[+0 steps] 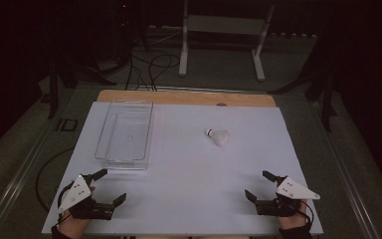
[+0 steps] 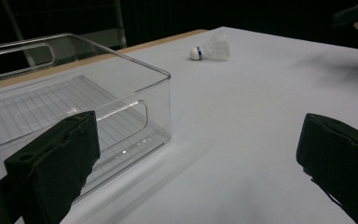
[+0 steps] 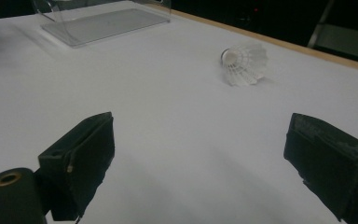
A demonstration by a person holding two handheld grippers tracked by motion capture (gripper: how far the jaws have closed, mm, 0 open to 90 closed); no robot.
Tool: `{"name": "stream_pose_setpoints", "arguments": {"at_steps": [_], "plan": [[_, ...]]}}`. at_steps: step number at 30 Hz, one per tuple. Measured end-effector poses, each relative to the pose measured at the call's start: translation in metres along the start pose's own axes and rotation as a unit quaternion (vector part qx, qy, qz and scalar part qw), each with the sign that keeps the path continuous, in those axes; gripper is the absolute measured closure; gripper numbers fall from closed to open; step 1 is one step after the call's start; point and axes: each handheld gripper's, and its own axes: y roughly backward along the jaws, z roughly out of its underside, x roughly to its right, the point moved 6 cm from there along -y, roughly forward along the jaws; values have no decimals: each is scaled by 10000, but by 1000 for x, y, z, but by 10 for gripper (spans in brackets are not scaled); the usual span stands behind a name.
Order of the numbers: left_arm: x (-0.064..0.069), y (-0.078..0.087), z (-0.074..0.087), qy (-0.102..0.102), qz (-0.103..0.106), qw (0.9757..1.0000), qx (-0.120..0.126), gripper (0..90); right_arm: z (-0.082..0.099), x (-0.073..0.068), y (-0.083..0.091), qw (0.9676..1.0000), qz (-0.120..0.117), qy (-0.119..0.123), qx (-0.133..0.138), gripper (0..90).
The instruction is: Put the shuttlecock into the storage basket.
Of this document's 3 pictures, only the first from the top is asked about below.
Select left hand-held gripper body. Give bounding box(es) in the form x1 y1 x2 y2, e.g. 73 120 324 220
57 174 115 221

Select black tripod stand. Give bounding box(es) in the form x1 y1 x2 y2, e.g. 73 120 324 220
268 19 340 133
44 54 117 120

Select metal floor rail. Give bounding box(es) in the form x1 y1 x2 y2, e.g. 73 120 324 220
309 99 381 239
0 89 78 235

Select wooden table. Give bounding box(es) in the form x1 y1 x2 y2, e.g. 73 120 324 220
95 89 278 109

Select black looped floor cable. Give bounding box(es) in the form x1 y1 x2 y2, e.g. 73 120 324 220
35 146 76 214

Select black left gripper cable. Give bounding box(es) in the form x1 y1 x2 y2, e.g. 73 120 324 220
50 181 76 230

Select white metal stand frame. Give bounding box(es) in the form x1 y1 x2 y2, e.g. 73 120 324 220
177 0 277 83

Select person's right hand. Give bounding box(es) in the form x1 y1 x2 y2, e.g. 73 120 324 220
277 199 310 231

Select black floor cables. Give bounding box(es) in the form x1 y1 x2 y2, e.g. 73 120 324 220
124 52 182 92

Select person's left hand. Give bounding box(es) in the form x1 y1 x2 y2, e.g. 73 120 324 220
57 185 96 239

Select white table mat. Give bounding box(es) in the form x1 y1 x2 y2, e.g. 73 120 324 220
41 101 324 237

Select black rectangular floor frame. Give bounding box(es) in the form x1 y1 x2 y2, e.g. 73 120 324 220
55 118 80 133

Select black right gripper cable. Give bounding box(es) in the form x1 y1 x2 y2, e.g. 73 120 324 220
298 199 315 224

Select clear plastic container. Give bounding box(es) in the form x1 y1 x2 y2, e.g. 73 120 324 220
94 99 155 171

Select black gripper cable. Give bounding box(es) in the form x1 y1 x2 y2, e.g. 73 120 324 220
50 181 76 230
298 199 315 224

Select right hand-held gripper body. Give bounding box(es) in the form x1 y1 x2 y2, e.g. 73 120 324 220
254 176 321 217

